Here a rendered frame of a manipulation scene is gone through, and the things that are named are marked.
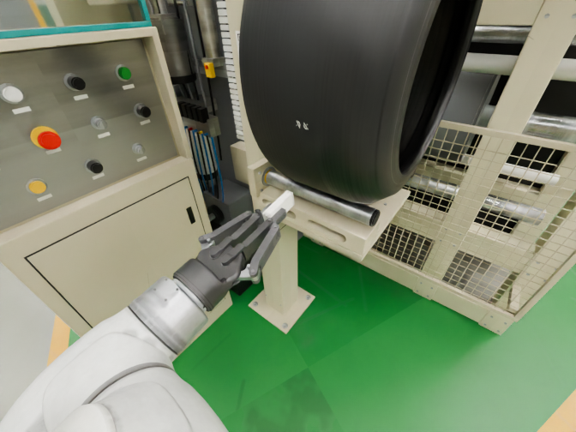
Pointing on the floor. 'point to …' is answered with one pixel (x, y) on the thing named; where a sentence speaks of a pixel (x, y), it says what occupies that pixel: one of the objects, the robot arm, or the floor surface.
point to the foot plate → (279, 313)
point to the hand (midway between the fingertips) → (279, 208)
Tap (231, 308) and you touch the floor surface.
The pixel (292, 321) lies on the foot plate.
